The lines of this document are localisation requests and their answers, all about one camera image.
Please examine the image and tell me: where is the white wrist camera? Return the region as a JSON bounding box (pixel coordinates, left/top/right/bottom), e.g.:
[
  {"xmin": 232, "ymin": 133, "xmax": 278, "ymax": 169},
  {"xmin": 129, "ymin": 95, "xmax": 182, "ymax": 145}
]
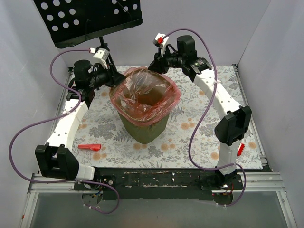
[
  {"xmin": 153, "ymin": 33, "xmax": 169, "ymax": 57},
  {"xmin": 93, "ymin": 48, "xmax": 110, "ymax": 69}
]

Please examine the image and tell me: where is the olive green mesh trash bin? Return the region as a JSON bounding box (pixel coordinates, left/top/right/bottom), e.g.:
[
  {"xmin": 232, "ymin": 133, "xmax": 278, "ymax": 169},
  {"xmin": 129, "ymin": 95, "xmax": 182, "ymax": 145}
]
[{"xmin": 109, "ymin": 68, "xmax": 182, "ymax": 144}]

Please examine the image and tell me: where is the red trash bag roll remainder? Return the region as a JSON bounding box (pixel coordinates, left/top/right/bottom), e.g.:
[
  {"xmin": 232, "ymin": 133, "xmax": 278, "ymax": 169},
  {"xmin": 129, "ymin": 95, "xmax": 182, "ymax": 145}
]
[{"xmin": 77, "ymin": 144, "xmax": 102, "ymax": 152}]

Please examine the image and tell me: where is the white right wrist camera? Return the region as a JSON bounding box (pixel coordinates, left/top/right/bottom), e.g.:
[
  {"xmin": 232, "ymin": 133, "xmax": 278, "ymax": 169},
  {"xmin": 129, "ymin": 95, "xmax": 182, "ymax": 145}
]
[{"xmin": 153, "ymin": 33, "xmax": 169, "ymax": 57}]

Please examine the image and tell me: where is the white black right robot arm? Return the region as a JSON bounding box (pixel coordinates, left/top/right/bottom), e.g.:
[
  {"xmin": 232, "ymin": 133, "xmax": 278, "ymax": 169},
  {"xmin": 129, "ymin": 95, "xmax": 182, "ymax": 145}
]
[{"xmin": 148, "ymin": 33, "xmax": 252, "ymax": 189}]

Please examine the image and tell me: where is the aluminium frame rail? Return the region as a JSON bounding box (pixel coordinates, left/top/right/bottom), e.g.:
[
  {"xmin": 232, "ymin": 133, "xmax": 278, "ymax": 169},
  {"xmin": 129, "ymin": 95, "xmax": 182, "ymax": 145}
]
[{"xmin": 21, "ymin": 166, "xmax": 296, "ymax": 228}]

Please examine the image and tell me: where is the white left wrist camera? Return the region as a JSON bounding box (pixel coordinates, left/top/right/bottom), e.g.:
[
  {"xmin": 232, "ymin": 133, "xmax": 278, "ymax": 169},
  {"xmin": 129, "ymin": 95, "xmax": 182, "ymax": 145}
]
[{"xmin": 93, "ymin": 48, "xmax": 110, "ymax": 69}]

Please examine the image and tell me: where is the red plastic trash bag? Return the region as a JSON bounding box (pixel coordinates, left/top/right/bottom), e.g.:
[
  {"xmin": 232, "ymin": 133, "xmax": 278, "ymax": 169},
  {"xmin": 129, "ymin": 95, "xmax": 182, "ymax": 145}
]
[{"xmin": 109, "ymin": 66, "xmax": 182, "ymax": 126}]

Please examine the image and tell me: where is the floral patterned table mat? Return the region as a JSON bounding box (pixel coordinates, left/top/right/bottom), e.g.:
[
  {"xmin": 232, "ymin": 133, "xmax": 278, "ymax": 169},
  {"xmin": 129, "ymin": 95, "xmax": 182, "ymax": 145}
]
[{"xmin": 51, "ymin": 65, "xmax": 264, "ymax": 169}]

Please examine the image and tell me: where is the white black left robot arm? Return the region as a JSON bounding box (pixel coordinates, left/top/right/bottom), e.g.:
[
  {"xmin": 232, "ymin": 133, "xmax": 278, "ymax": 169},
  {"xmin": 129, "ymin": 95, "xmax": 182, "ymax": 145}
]
[{"xmin": 35, "ymin": 60, "xmax": 125, "ymax": 190}]

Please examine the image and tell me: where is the red white toy block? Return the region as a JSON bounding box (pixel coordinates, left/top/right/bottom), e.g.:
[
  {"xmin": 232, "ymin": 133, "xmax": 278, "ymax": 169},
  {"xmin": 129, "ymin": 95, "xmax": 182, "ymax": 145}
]
[{"xmin": 237, "ymin": 143, "xmax": 245, "ymax": 157}]

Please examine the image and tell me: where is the black perforated music stand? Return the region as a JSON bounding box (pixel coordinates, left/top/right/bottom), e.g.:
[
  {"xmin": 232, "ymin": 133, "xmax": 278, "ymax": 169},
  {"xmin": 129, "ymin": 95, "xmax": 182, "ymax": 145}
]
[{"xmin": 33, "ymin": 0, "xmax": 144, "ymax": 69}]

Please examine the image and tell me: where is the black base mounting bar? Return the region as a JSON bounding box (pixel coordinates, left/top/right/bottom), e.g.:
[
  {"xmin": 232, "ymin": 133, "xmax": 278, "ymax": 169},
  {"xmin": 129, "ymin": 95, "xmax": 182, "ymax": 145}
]
[{"xmin": 74, "ymin": 168, "xmax": 243, "ymax": 200}]

